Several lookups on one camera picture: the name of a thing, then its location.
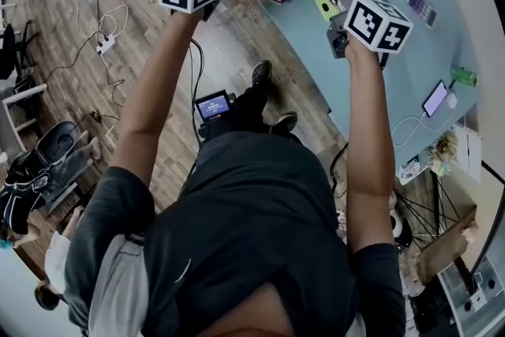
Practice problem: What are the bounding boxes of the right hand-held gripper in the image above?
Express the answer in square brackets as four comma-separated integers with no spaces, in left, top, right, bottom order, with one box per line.
[318,0,414,59]

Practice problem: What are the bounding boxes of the person's right forearm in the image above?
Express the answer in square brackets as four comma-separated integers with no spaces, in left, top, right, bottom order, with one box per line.
[343,41,397,186]

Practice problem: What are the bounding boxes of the person's left forearm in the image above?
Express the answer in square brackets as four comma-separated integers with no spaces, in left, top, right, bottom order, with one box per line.
[116,9,216,145]

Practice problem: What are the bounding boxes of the smartphone with purple screen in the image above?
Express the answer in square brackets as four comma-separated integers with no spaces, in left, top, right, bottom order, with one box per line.
[406,0,439,28]

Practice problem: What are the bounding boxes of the smartphone with lit screen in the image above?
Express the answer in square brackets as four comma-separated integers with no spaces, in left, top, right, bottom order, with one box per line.
[421,80,449,118]

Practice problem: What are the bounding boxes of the white power strip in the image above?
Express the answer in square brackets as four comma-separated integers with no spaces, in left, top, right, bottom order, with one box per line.
[95,34,118,56]

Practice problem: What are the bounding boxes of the green drink can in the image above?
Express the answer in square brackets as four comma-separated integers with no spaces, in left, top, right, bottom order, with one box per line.
[451,66,480,88]

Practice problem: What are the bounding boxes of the person's black shoe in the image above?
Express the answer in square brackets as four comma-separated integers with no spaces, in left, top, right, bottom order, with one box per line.
[251,59,274,87]
[271,111,299,133]

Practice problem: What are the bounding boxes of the person's dark trousers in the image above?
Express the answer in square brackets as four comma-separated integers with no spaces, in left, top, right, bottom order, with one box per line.
[204,85,279,141]

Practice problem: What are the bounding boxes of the black office chair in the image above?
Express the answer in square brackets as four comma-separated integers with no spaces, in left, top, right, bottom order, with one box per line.
[0,20,41,81]

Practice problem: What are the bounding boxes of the grey round stool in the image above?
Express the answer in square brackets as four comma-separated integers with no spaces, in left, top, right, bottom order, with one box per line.
[34,119,100,173]

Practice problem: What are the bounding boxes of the bicycle wheel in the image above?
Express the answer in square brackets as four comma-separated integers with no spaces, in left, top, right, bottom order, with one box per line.
[393,168,505,289]

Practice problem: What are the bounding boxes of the white shelf unit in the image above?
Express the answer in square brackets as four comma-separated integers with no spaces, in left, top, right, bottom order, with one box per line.
[0,82,49,155]

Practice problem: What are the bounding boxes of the brown cardboard box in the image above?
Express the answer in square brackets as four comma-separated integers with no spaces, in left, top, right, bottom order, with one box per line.
[417,204,479,286]

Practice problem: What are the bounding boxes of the person's dark shirt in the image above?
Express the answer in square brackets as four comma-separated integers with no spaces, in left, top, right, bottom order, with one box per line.
[62,129,407,337]

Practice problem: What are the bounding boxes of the black and white bag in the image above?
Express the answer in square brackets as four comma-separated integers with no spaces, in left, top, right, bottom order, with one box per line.
[0,151,54,234]

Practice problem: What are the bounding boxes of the white charging cable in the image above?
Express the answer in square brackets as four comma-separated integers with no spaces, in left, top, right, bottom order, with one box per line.
[391,106,455,149]

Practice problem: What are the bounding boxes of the black camera cable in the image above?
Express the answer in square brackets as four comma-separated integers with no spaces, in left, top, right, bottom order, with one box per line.
[188,38,207,141]

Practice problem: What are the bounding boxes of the black camera with screen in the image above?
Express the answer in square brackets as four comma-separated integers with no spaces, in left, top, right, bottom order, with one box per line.
[194,89,238,124]

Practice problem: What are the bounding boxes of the black floor cable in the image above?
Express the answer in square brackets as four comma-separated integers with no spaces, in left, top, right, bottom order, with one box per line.
[38,0,126,125]

